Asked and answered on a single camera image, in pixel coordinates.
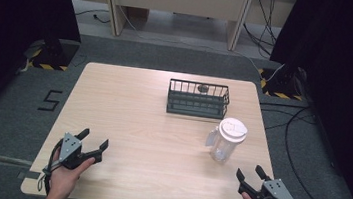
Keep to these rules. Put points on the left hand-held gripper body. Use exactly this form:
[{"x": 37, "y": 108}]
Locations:
[{"x": 69, "y": 149}]

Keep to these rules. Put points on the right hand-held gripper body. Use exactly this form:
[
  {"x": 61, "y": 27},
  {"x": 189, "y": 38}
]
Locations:
[{"x": 274, "y": 192}]

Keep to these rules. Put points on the person's left hand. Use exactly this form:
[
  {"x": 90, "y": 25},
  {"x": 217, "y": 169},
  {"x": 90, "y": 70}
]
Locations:
[{"x": 64, "y": 180}]

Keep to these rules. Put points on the clear pitcher with white lid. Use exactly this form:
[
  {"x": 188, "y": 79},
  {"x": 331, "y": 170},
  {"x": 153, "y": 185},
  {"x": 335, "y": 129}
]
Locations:
[{"x": 229, "y": 135}]

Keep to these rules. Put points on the black stand base hazard tape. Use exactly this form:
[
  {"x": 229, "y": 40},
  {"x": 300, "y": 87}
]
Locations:
[
  {"x": 281, "y": 86},
  {"x": 53, "y": 57}
]

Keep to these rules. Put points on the small dark round object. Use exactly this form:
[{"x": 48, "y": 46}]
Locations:
[{"x": 203, "y": 88}]

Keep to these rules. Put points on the black curtain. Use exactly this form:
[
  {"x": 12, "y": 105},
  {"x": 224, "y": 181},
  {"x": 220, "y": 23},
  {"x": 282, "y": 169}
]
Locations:
[
  {"x": 344, "y": 81},
  {"x": 11, "y": 27}
]

